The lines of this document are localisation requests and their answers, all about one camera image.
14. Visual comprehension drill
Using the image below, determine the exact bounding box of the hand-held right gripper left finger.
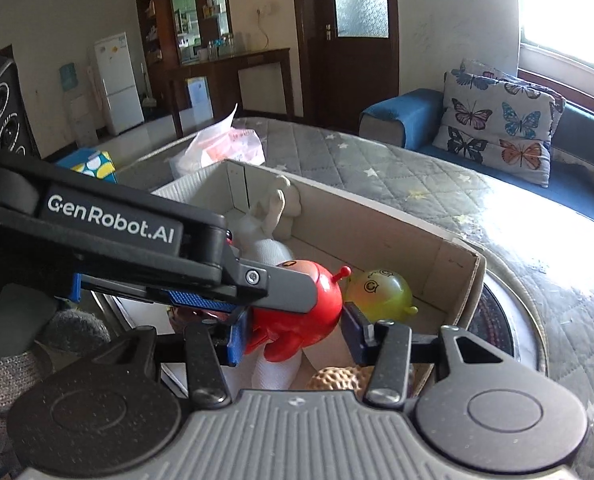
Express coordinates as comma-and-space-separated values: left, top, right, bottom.
94, 310, 252, 407

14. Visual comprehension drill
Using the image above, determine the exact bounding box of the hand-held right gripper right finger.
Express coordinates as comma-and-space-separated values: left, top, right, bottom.
342, 302, 532, 407

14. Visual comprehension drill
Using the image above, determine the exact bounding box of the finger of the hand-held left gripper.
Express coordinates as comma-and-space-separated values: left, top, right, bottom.
147, 242, 319, 313

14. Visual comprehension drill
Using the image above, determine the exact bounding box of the red plastic toy figure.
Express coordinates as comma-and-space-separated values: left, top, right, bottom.
244, 259, 353, 363

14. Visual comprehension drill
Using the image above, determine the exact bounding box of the cardboard box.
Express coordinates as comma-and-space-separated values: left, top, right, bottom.
152, 159, 488, 401

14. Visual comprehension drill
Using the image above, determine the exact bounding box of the white plush rabbit toy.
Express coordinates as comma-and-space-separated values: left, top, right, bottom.
227, 175, 305, 391

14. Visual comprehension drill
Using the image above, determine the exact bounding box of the person's left hand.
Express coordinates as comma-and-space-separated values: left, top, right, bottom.
0, 309, 113, 466

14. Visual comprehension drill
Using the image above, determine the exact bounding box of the yellow-green toy figure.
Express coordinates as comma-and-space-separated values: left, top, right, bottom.
344, 269, 420, 325

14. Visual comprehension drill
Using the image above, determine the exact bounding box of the brown textured ball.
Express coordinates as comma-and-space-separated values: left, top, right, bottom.
306, 365, 415, 403

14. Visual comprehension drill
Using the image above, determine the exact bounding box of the blue dotted tissue box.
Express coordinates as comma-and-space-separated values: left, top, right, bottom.
54, 147, 118, 183

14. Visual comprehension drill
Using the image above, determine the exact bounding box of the water dispenser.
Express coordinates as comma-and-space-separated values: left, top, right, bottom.
57, 62, 103, 146

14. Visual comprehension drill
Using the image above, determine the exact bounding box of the white plastic bag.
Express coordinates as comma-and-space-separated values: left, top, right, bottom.
169, 105, 267, 181

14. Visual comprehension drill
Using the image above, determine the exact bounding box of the white refrigerator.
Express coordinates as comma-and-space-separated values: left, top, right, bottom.
94, 32, 145, 136

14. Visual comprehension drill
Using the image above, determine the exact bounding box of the round patterned stove plate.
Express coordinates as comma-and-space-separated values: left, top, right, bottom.
469, 260, 548, 376

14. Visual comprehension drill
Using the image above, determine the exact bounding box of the wooden display cabinet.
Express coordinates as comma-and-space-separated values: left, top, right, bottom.
136, 0, 235, 111

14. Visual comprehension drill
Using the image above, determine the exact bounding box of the wooden counter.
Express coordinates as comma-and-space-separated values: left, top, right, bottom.
159, 47, 295, 138

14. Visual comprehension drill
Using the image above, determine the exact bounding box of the blue sofa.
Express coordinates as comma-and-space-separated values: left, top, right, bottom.
358, 89, 594, 233

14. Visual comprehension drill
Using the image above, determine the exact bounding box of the brown wooden door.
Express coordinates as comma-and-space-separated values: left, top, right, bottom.
289, 0, 400, 133

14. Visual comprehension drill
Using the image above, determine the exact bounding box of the butterfly print cushion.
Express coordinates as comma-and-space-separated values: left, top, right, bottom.
433, 57, 568, 188

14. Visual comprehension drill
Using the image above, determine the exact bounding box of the window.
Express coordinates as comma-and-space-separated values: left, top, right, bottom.
517, 0, 594, 126

